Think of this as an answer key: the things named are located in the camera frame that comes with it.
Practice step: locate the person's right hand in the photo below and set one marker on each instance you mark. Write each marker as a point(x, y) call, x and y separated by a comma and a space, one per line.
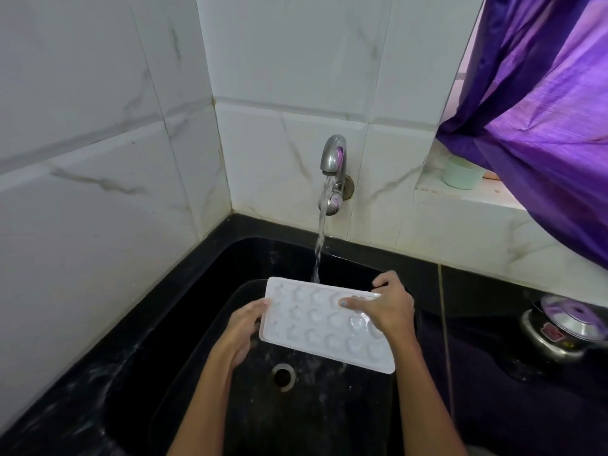
point(390, 308)

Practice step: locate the person's left hand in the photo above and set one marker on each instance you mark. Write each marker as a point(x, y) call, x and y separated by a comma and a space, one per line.
point(240, 328)

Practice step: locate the person's left thumb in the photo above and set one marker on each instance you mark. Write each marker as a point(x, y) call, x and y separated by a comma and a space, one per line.
point(255, 310)

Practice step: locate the person's right thumb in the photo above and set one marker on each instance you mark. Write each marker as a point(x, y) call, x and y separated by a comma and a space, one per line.
point(359, 303)

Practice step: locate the white plastic ice cube tray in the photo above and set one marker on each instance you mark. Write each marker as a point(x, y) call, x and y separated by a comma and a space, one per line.
point(323, 322)

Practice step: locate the person's right forearm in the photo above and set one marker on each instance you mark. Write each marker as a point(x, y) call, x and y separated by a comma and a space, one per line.
point(422, 398)

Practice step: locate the person's left forearm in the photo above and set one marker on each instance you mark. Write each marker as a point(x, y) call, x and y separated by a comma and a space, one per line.
point(205, 401)

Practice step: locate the black stone sink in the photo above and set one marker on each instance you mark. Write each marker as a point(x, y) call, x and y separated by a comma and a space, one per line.
point(266, 356)

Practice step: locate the steel sink drain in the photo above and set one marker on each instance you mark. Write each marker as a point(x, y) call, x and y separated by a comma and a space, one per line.
point(283, 377)

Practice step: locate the stream of running water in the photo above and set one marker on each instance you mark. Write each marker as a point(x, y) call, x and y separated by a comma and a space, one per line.
point(321, 232)

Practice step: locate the pale green plastic cup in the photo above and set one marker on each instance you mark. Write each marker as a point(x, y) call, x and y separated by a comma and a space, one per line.
point(461, 173)

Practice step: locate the steel pot with lid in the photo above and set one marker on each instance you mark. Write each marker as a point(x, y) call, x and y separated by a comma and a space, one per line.
point(565, 327)

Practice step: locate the purple curtain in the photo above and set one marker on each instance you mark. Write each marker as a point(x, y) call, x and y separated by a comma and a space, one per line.
point(546, 123)

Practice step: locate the steel wall tap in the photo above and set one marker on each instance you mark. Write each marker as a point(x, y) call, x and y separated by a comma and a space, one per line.
point(334, 170)

